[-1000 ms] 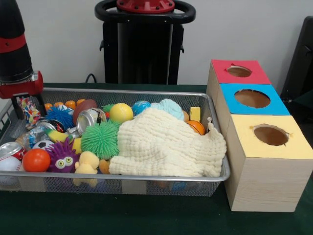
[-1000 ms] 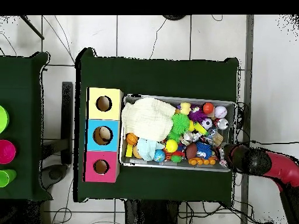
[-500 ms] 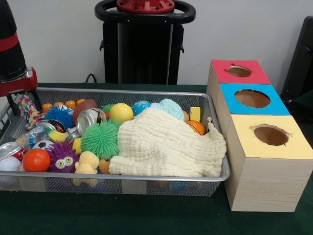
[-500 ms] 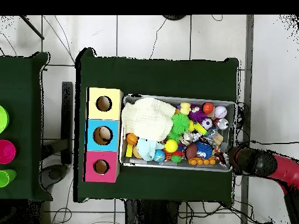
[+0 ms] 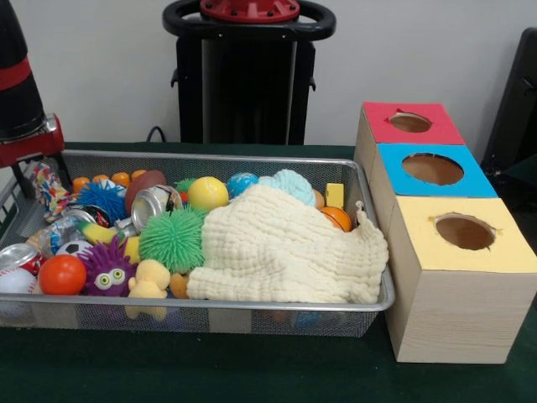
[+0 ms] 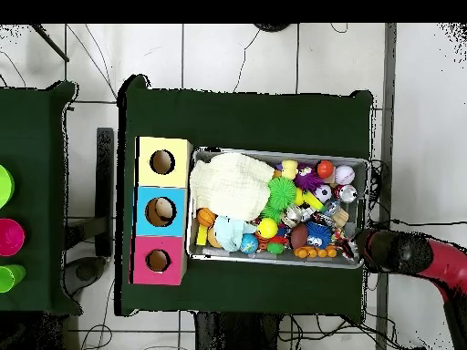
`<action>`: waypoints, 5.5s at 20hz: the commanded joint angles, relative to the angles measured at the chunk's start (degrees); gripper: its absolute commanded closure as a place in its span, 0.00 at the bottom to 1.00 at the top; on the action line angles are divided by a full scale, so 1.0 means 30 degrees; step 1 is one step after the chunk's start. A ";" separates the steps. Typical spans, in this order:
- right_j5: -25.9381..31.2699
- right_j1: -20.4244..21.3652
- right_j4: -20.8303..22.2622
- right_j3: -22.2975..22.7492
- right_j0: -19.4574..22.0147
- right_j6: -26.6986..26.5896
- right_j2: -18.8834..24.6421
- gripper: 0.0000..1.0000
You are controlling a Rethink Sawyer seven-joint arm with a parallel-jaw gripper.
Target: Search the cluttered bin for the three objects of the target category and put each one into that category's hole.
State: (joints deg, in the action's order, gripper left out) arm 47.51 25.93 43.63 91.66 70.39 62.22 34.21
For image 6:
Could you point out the silver mesh bin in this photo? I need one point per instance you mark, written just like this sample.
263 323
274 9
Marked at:
360 175

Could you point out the black round fixture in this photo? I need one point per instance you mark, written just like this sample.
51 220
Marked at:
271 27

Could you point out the green spiky rubber ball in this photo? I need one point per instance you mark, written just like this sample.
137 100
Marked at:
282 193

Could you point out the lime green plastic cup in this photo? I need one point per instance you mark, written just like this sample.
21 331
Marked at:
5 186
9 279

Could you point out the cream muslin cloth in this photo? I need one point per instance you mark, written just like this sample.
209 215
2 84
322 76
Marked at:
230 186

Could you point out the dark green table cloth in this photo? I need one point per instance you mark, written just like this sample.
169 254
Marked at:
33 127
237 120

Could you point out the grey stand base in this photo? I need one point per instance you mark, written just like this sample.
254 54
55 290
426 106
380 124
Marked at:
85 271

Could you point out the white baseball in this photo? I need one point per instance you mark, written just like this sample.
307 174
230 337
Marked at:
344 175

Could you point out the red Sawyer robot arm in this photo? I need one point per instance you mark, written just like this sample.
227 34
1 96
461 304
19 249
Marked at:
448 262

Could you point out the light blue fluffy cloth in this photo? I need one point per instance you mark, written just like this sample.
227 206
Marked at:
228 231

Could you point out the black diagonal rod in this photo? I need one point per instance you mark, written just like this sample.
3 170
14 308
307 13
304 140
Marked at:
49 42

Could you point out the yellow plush duck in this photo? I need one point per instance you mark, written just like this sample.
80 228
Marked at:
289 168

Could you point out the black upright panel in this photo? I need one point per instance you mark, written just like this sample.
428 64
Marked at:
104 182

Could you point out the purple spiky monster toy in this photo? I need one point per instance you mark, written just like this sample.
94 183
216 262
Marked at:
306 180

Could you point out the wooden three-hole box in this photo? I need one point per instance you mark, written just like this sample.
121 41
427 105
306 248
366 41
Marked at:
178 175

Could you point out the pink plastic cup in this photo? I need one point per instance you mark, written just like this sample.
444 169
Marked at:
11 237

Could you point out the orange smooth ball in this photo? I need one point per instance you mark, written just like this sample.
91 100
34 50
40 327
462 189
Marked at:
325 169

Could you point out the brown toy football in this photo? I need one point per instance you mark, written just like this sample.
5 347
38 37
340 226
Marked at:
299 236

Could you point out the yellow smooth ball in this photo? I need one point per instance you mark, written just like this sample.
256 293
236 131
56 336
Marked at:
267 228

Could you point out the blue spiky rubber ball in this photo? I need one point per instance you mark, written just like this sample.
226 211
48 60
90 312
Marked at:
319 231

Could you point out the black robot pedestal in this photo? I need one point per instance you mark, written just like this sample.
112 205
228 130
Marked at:
237 335

